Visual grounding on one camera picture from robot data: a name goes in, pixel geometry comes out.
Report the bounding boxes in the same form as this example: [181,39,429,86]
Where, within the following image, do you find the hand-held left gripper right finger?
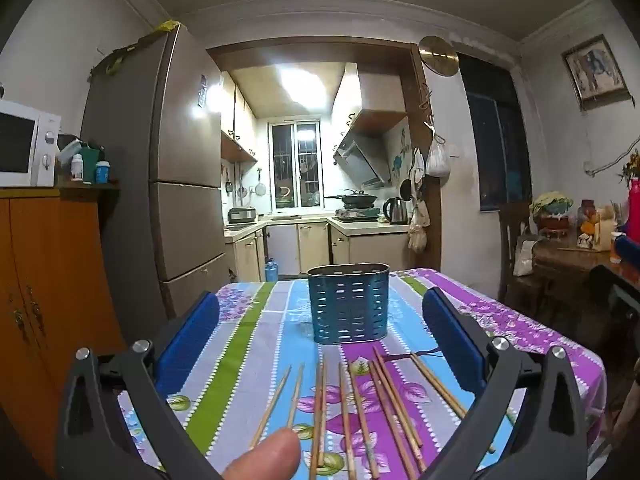
[421,287,587,480]

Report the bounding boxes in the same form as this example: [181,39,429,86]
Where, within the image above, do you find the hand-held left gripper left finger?
[54,290,223,480]

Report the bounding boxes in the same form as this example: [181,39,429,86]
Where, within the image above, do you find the green-tipped wooden chopstick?
[410,353,497,454]

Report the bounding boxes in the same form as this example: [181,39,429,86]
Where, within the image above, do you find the blue metal utensil holder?
[306,262,391,346]

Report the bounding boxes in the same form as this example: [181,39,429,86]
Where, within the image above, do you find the row of wooden chopsticks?
[250,346,428,480]

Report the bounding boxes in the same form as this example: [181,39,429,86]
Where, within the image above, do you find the person's left hand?
[248,428,302,480]

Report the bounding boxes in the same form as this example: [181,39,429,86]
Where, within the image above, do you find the floral striped tablecloth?
[117,267,608,480]

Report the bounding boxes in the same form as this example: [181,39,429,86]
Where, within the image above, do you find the dark wooden sideboard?
[530,237,640,331]

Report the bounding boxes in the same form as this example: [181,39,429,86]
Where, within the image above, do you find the glass jar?
[577,200,598,251]

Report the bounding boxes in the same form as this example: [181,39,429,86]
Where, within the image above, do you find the white bag on chair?
[512,237,537,277]

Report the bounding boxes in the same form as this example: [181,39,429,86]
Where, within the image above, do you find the red thermos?
[625,177,640,241]

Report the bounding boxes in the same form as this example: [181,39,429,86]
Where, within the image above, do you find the beige hanging bag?
[407,200,431,254]

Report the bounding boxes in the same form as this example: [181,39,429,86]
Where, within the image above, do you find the wooden chair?
[497,202,546,311]

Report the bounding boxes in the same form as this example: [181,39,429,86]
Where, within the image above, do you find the potted artificial flowers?
[530,191,575,238]

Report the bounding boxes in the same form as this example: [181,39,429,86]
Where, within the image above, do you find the steel electric kettle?
[383,196,411,226]

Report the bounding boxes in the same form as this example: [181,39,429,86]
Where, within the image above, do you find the cream lower kitchen cabinets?
[224,217,411,283]

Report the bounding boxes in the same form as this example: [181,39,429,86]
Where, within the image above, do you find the cream kitchen cabinets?
[224,217,411,283]
[220,72,259,163]

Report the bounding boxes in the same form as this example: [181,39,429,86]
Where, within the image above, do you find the orange wooden cabinet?
[0,182,126,476]

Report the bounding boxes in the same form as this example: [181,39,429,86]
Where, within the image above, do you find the yellow flower bouquet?
[619,150,640,183]

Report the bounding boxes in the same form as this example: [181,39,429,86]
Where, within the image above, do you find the gas stove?
[334,207,381,222]

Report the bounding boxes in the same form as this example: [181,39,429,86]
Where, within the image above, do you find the black wok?
[324,189,379,209]

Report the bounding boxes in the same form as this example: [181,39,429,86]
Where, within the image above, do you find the white hanging plastic bag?
[425,122,452,178]

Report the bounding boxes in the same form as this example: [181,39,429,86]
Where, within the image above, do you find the silver refrigerator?
[80,22,231,331]

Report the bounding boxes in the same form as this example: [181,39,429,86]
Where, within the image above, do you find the dark room window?
[457,52,533,212]

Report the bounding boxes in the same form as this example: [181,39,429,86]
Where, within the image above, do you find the barred kitchen window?
[267,120,323,210]

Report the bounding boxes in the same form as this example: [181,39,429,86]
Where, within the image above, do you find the green box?
[80,142,105,184]

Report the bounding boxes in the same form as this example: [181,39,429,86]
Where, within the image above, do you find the cream upper kitchen cabinets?
[220,72,259,163]

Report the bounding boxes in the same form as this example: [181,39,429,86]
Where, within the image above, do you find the framed elephant picture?
[561,35,630,111]

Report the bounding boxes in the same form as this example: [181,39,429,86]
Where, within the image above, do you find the wooden cabinet above hood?
[330,62,408,136]

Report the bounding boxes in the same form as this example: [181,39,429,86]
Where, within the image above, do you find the white microwave oven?
[0,99,62,188]

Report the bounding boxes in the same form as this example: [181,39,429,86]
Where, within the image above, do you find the yellow green cloth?
[90,20,181,78]

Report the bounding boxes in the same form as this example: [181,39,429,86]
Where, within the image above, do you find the white wall cable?
[582,137,640,177]

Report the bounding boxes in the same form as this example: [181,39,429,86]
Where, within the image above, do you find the round brass wall clock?
[418,35,460,77]

